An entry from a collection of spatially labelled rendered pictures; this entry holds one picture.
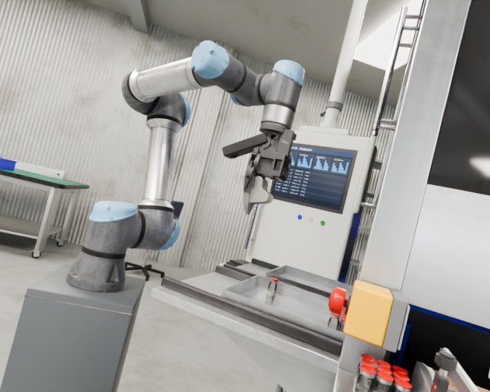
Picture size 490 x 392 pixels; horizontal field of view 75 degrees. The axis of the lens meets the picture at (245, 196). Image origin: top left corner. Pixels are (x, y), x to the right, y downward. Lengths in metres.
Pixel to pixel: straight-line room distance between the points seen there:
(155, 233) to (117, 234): 0.12
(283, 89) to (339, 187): 0.90
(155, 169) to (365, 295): 0.74
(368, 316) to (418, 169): 0.25
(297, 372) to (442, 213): 0.42
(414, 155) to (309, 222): 1.06
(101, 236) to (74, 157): 4.13
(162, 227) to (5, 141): 4.48
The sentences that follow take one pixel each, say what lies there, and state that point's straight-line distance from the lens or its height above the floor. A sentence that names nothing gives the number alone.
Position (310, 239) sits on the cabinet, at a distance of 1.61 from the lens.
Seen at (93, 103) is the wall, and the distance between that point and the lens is 5.08.
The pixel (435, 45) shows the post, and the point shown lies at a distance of 0.68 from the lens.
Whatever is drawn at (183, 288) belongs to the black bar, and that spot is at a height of 0.89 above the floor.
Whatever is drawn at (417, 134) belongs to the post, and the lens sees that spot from 0.62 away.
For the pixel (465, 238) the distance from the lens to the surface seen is 0.61.
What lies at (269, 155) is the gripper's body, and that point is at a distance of 0.73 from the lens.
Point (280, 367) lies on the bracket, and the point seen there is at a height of 0.79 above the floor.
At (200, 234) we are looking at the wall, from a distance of 4.84.
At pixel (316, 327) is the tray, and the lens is 0.69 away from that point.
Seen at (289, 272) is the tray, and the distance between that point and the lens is 1.29.
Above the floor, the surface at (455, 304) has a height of 1.04.
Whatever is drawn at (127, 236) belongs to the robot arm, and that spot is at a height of 0.94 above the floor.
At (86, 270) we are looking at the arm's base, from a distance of 0.95.
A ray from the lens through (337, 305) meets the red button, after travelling 0.53.
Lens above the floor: 1.10
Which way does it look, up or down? 1 degrees up
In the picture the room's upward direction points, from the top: 14 degrees clockwise
